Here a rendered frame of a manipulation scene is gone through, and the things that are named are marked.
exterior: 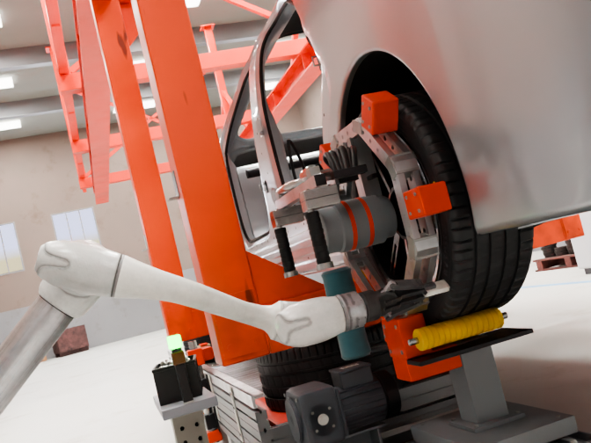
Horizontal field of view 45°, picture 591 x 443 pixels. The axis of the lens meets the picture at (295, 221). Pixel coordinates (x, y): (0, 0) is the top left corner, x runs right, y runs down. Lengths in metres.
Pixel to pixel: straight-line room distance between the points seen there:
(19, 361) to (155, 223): 2.54
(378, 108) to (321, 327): 0.57
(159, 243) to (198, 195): 1.93
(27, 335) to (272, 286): 0.88
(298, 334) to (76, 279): 0.51
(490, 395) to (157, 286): 0.98
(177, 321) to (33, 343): 2.48
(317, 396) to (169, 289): 0.72
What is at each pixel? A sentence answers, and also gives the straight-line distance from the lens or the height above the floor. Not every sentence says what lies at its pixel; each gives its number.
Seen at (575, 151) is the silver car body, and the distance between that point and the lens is 1.35.
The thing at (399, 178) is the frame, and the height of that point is 0.92.
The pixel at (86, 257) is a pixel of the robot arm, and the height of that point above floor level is 0.90.
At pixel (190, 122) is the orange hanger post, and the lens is 2.39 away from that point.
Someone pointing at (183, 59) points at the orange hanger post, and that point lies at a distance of 2.45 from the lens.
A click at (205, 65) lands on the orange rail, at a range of 8.34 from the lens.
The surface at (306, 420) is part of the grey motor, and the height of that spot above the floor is 0.33.
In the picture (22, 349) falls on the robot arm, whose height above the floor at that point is 0.74.
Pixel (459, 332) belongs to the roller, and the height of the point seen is 0.50.
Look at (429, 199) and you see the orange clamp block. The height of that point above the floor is 0.85.
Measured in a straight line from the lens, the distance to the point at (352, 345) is 2.06.
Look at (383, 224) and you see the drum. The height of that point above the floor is 0.83.
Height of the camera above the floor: 0.76
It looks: 4 degrees up
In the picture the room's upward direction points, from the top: 14 degrees counter-clockwise
